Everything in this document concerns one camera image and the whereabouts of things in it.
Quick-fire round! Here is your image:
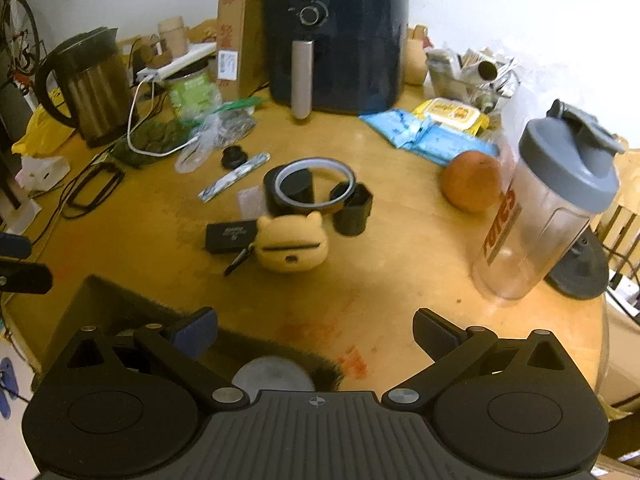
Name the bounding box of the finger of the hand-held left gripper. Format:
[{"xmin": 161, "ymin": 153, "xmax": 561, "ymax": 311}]
[
  {"xmin": 0, "ymin": 259, "xmax": 54, "ymax": 295},
  {"xmin": 0, "ymin": 233, "xmax": 32, "ymax": 260}
]

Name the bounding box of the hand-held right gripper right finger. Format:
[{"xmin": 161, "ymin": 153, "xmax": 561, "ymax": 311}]
[{"xmin": 381, "ymin": 308, "xmax": 581, "ymax": 409}]

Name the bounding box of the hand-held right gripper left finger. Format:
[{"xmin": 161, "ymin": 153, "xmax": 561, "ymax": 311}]
[{"xmin": 55, "ymin": 308, "xmax": 251, "ymax": 409}]

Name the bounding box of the marble pattern bar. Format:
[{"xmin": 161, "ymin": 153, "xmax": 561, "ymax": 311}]
[{"xmin": 198, "ymin": 152, "xmax": 271, "ymax": 204}]

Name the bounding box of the black felt tray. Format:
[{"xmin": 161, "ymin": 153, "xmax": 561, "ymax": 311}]
[{"xmin": 42, "ymin": 275, "xmax": 346, "ymax": 411}]

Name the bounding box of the white power adapter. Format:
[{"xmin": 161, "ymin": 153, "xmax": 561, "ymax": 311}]
[{"xmin": 15, "ymin": 155, "xmax": 71, "ymax": 192}]

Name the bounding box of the grey round disc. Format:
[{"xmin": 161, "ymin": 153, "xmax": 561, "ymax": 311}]
[{"xmin": 232, "ymin": 355, "xmax": 317, "ymax": 392}]

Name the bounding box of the small black box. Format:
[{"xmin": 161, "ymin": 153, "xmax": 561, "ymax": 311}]
[{"xmin": 205, "ymin": 220, "xmax": 259, "ymax": 255}]

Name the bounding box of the blue slipper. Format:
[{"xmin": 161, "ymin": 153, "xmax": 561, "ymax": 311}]
[{"xmin": 0, "ymin": 357, "xmax": 22, "ymax": 419}]

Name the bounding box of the yellow plastic bag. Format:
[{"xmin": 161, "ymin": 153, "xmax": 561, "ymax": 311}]
[{"xmin": 11, "ymin": 105, "xmax": 77, "ymax": 157}]

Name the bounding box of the yellow bear earbuds case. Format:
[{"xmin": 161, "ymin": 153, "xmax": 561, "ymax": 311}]
[{"xmin": 255, "ymin": 211, "xmax": 330, "ymax": 274}]

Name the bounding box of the small clear plastic bag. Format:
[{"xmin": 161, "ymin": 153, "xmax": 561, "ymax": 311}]
[{"xmin": 238, "ymin": 187, "xmax": 268, "ymax": 219}]

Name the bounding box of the black hexagonal container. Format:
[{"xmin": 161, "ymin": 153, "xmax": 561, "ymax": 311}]
[{"xmin": 330, "ymin": 183, "xmax": 374, "ymax": 236}]

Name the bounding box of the orange fruit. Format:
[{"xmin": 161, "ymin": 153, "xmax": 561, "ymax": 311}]
[{"xmin": 439, "ymin": 151, "xmax": 503, "ymax": 213}]

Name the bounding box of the brown tape roll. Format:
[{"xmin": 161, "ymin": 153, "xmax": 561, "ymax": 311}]
[{"xmin": 263, "ymin": 157, "xmax": 357, "ymax": 216}]

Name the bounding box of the clear shaker bottle grey lid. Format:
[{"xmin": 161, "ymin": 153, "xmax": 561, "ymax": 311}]
[{"xmin": 472, "ymin": 100, "xmax": 627, "ymax": 302}]

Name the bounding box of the black round base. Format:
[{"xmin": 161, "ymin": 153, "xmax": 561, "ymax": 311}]
[{"xmin": 545, "ymin": 230, "xmax": 611, "ymax": 301}]

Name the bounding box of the dark electric kettle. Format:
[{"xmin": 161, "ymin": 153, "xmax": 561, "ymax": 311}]
[{"xmin": 35, "ymin": 27, "xmax": 135, "ymax": 149}]

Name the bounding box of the black cylinder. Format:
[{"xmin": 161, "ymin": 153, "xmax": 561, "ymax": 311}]
[{"xmin": 285, "ymin": 167, "xmax": 314, "ymax": 204}]

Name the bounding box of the green bag of pastries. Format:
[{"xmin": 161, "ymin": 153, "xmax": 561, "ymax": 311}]
[{"xmin": 112, "ymin": 117, "xmax": 197, "ymax": 169}]

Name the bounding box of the black round cap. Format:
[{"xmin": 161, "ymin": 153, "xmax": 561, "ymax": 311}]
[{"xmin": 221, "ymin": 145, "xmax": 249, "ymax": 169}]

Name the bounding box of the blue wet wipes pack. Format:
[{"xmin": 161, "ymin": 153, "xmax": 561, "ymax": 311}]
[
  {"xmin": 414, "ymin": 125, "xmax": 501, "ymax": 166},
  {"xmin": 360, "ymin": 109, "xmax": 437, "ymax": 149}
]

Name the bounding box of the white power strip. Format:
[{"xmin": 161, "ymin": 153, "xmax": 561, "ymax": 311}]
[{"xmin": 606, "ymin": 270, "xmax": 640, "ymax": 317}]

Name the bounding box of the clear bag of dark bits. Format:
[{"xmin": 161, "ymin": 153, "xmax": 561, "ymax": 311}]
[{"xmin": 175, "ymin": 97, "xmax": 269, "ymax": 174}]

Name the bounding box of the bicycle wheel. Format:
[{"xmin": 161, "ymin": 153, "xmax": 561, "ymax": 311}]
[{"xmin": 0, "ymin": 0, "xmax": 42, "ymax": 77}]

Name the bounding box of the yellow wet wipes pack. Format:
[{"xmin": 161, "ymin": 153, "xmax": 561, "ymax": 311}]
[{"xmin": 412, "ymin": 97, "xmax": 491, "ymax": 136}]

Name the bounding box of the wooden crate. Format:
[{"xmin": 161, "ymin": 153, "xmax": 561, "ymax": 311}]
[{"xmin": 597, "ymin": 149, "xmax": 640, "ymax": 252}]

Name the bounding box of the green label jar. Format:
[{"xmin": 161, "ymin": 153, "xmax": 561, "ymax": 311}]
[{"xmin": 167, "ymin": 64, "xmax": 224, "ymax": 126}]

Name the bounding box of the clear container of sundries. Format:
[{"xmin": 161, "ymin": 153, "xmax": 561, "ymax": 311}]
[{"xmin": 425, "ymin": 47, "xmax": 522, "ymax": 112}]

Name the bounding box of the brown paper jar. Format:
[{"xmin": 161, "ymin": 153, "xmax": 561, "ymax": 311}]
[{"xmin": 157, "ymin": 17, "xmax": 189, "ymax": 57}]

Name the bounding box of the brown cardboard box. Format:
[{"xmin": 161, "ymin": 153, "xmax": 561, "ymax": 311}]
[{"xmin": 216, "ymin": 0, "xmax": 272, "ymax": 103}]

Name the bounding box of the dark blue air fryer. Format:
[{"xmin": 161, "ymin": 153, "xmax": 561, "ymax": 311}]
[{"xmin": 262, "ymin": 0, "xmax": 411, "ymax": 120}]

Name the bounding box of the white cable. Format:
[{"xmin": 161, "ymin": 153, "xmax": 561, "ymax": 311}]
[{"xmin": 127, "ymin": 77, "xmax": 202, "ymax": 154}]

